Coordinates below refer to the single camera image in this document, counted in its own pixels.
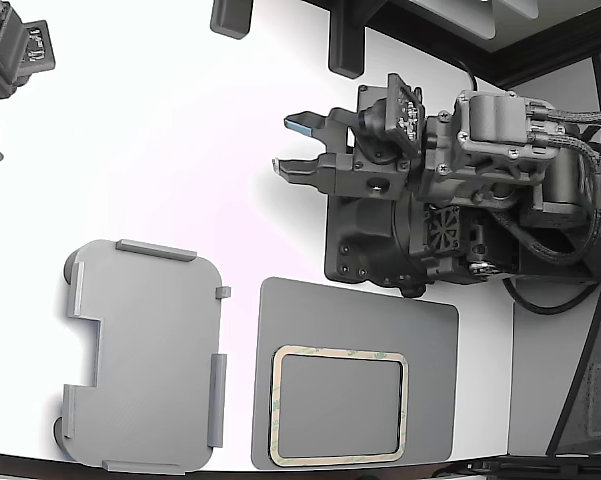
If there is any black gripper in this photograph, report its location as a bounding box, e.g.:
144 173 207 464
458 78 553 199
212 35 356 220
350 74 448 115
271 107 424 202

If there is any beige rectangular adhesive frame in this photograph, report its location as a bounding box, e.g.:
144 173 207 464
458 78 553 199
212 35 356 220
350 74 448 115
268 343 410 468

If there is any black robot base with fan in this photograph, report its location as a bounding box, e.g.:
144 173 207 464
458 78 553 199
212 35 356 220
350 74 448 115
323 192 521 300

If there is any grey holder with tabs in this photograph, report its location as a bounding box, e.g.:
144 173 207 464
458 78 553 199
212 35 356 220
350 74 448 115
53 238 232 476

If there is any dark grey block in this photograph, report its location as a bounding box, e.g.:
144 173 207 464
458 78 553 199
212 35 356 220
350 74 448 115
209 0 254 41

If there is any grey rounded flat mat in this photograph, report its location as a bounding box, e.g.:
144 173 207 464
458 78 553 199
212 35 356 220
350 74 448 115
250 276 460 471

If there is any black machine with label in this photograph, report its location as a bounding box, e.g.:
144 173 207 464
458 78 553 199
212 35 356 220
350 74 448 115
0 0 59 175

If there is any black diagonal bar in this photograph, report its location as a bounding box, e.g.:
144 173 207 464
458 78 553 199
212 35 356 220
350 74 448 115
546 279 601 457

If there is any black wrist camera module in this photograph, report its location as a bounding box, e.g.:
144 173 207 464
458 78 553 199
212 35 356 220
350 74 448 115
354 73 426 162

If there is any black upright post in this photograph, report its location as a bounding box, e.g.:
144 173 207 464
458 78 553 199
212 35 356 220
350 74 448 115
326 0 369 79

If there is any black cable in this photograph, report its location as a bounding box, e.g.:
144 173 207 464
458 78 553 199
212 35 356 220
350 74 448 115
453 56 478 93
501 276 601 318

